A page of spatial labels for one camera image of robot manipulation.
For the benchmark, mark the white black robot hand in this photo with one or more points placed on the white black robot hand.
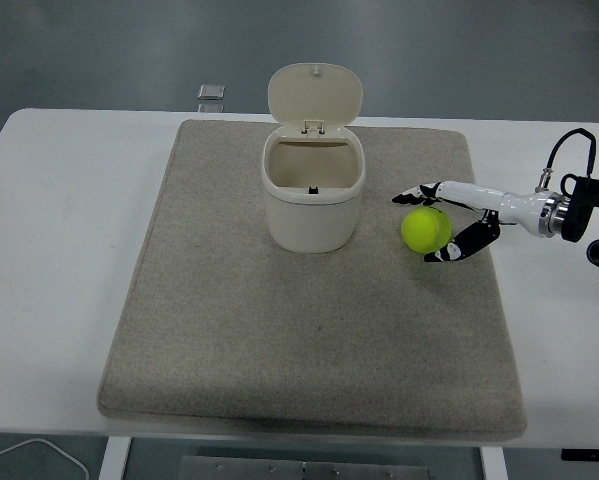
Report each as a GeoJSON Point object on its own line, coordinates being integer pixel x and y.
{"type": "Point", "coordinates": [514, 204]}

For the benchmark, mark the yellow tennis ball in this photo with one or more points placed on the yellow tennis ball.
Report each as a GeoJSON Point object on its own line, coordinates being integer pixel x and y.
{"type": "Point", "coordinates": [424, 230]}

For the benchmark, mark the cream plastic bin with lid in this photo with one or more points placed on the cream plastic bin with lid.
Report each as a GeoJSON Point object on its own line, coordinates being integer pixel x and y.
{"type": "Point", "coordinates": [311, 210]}

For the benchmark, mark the beige fabric mat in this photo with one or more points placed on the beige fabric mat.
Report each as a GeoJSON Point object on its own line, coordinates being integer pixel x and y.
{"type": "Point", "coordinates": [304, 325]}

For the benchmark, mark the white table leg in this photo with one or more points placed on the white table leg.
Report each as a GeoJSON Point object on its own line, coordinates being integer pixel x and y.
{"type": "Point", "coordinates": [115, 460]}
{"type": "Point", "coordinates": [493, 465]}

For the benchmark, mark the black table control panel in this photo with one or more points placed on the black table control panel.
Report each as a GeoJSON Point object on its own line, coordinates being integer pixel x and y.
{"type": "Point", "coordinates": [591, 455]}

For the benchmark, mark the square metal floor plate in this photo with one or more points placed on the square metal floor plate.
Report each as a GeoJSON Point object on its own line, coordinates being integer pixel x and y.
{"type": "Point", "coordinates": [211, 91]}
{"type": "Point", "coordinates": [210, 107]}

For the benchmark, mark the grey metal plate with screws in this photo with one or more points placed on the grey metal plate with screws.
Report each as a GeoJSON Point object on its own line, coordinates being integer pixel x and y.
{"type": "Point", "coordinates": [304, 470]}

